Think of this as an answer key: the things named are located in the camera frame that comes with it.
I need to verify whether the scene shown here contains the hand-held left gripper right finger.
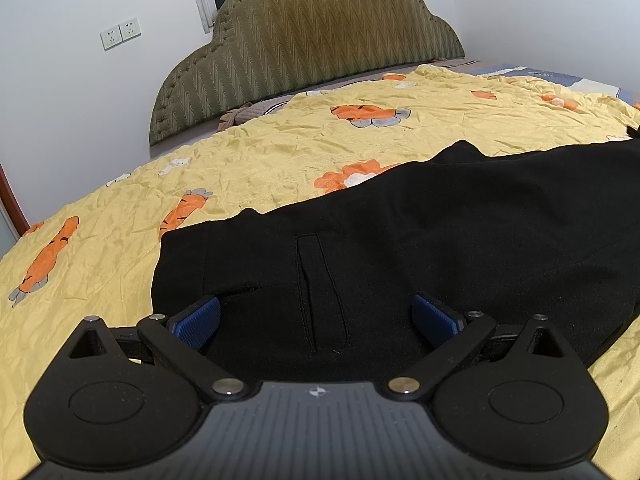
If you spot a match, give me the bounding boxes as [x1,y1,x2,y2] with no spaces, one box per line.
[387,294,568,403]

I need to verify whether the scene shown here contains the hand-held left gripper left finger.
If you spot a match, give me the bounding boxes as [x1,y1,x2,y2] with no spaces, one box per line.
[67,296,246,403]

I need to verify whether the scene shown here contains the black pants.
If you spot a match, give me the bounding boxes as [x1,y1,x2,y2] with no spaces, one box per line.
[151,138,640,386]

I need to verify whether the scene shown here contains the yellow carrot print blanket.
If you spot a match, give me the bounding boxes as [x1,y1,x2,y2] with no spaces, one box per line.
[0,64,640,466]

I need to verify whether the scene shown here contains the brown crumpled cloth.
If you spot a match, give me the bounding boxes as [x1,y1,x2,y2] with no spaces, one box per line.
[217,102,261,131]

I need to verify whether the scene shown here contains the frosted glass door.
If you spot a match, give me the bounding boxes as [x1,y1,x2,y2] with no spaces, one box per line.
[0,205,21,261]

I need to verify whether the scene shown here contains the blue and white cloth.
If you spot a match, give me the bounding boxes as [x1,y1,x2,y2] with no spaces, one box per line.
[475,62,640,106]

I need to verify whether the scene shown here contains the olive padded headboard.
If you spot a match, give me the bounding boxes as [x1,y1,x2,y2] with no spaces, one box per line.
[149,0,466,147]

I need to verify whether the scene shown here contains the red-brown door frame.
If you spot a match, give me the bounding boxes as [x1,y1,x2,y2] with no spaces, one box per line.
[0,162,33,238]

